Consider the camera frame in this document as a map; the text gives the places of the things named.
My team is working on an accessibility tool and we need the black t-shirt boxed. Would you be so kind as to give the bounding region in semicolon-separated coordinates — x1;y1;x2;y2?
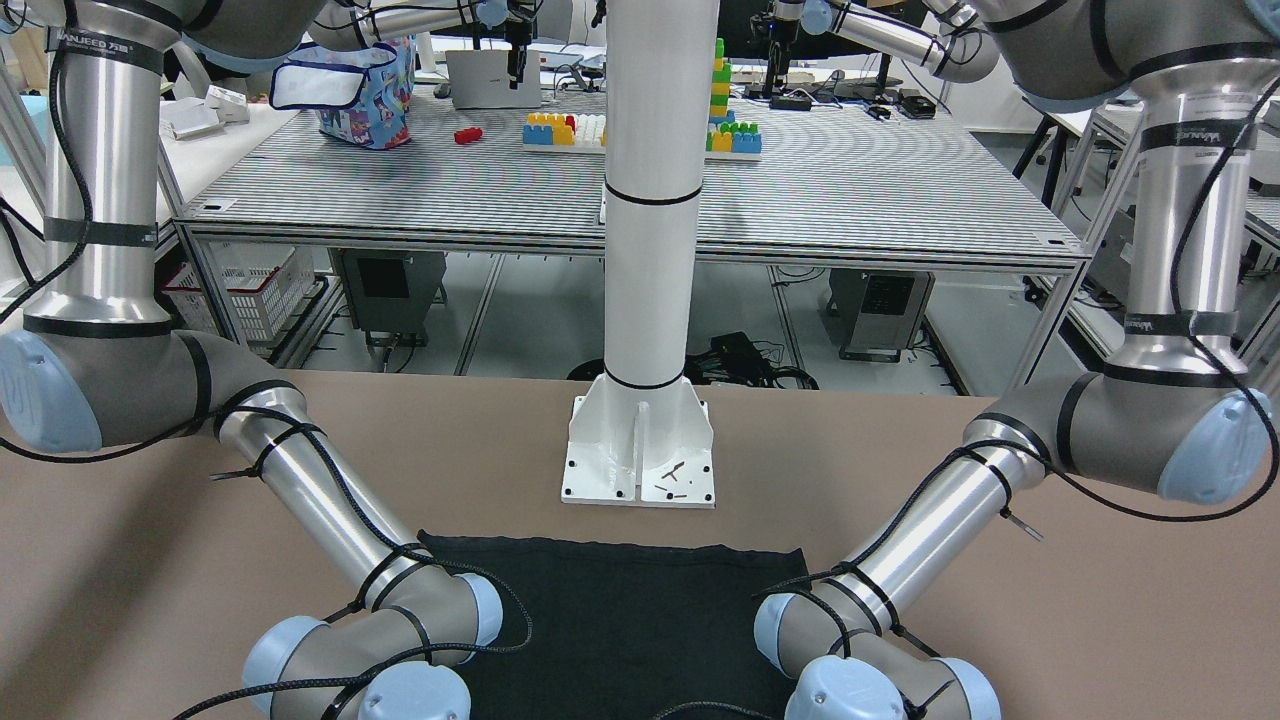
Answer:
422;536;806;719

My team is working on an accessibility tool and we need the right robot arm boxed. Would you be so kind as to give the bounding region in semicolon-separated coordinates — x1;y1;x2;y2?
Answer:
3;1;503;719

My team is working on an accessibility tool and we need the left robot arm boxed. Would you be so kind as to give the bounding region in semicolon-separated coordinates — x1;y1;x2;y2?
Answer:
754;1;1277;719

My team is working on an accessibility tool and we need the toy block set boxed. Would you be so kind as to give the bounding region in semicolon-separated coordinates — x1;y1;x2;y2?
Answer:
521;111;608;154

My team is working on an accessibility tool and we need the grey computer case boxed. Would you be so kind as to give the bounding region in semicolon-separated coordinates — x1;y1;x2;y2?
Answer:
826;268;934;363

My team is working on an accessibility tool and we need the striped metal work table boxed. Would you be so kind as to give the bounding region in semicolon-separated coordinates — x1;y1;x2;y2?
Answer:
183;94;1088;275

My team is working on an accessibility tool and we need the red toy block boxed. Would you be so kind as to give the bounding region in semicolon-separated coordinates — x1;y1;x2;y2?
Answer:
453;127;484;145

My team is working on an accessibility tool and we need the stacked toy block tower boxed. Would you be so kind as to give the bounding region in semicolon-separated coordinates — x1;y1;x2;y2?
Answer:
705;37;763;161

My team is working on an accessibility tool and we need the colourful tote bag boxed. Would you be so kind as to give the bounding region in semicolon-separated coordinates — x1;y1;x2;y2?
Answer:
269;36;416;150

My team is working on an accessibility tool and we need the white plastic basket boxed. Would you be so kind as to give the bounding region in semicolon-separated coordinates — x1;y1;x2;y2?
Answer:
161;243;315;345

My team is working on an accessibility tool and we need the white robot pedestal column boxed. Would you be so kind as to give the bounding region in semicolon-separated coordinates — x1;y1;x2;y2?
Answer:
561;1;719;509

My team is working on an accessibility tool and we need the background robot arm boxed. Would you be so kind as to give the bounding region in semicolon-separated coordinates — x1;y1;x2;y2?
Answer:
762;1;1000;97

